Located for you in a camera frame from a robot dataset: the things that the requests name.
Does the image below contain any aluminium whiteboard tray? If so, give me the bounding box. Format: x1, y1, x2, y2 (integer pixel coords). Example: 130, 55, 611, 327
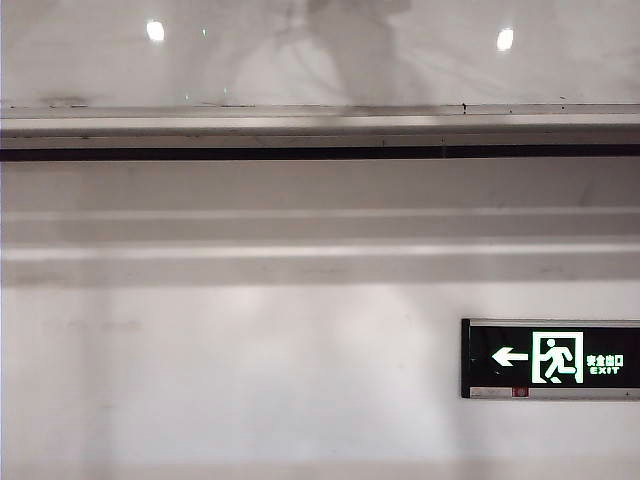
0, 102, 640, 162

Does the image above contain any white glossy whiteboard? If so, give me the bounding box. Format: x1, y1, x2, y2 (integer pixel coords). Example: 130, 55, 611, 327
0, 0, 640, 108

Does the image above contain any black green illuminated exit sign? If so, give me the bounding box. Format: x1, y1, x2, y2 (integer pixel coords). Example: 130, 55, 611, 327
460, 317, 640, 401

